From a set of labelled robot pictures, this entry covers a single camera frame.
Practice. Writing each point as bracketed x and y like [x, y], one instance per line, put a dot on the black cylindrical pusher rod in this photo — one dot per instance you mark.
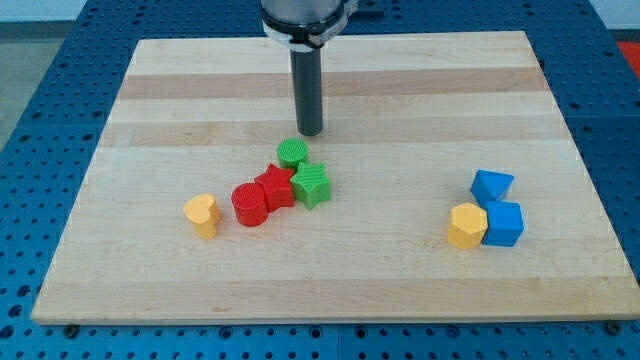
[307, 86]

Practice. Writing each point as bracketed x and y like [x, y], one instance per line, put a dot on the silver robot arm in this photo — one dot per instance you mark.
[304, 27]

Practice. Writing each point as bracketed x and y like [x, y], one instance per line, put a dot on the green star block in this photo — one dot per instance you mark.
[311, 185]

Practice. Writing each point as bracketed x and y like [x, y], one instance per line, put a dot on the red star block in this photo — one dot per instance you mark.
[277, 187]

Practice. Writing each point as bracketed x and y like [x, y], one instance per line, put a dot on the green cylinder block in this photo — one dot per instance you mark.
[291, 152]

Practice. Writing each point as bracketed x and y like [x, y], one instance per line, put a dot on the red cylinder block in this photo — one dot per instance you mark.
[249, 203]

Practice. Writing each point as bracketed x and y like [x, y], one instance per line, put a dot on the yellow heart block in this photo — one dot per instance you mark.
[203, 213]

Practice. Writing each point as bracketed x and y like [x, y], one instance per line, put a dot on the wooden board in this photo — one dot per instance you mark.
[409, 119]

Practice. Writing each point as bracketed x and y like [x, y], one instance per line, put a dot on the blue triangle block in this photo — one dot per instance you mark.
[488, 186]

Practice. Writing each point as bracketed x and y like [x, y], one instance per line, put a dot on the yellow hexagon block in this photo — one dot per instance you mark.
[467, 226]

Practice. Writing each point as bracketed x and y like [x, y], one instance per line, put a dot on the blue cube block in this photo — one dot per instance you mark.
[505, 223]

